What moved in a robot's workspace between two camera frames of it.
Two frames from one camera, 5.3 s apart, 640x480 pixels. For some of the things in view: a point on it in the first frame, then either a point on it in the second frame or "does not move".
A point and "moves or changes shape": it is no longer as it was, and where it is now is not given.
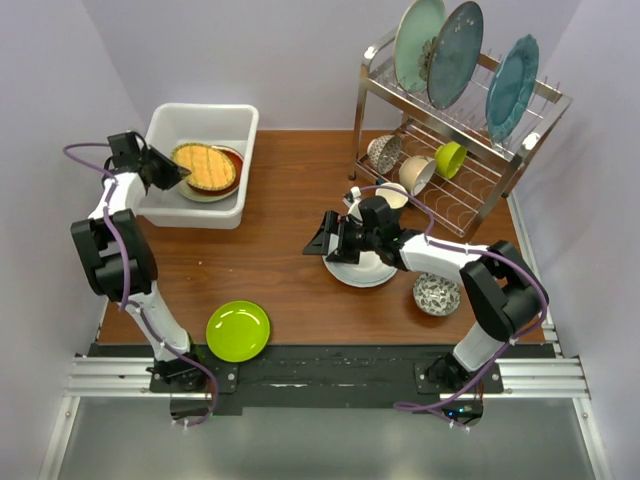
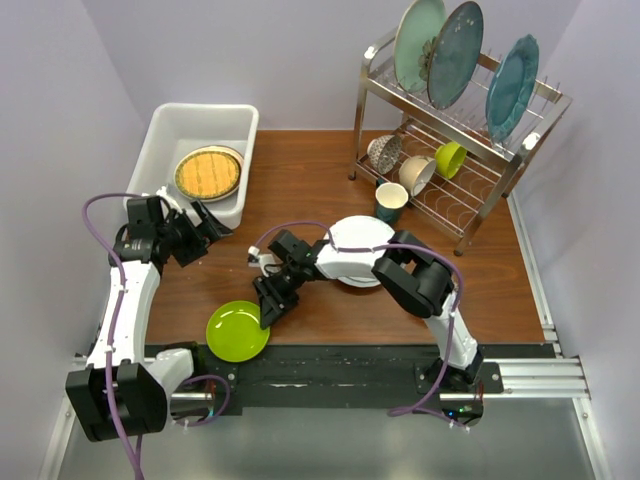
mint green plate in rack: x=416 y=34 does not move
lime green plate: x=238 y=331 does not move
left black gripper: x=173 y=172 -> x=198 y=244
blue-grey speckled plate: x=454 y=54 does not move
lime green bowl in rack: x=449 y=159 does not move
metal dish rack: x=441 y=160 does not move
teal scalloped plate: x=512 y=88 does not move
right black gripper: x=320 y=245 -> x=271 y=307
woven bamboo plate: x=210 y=168 moves or changes shape
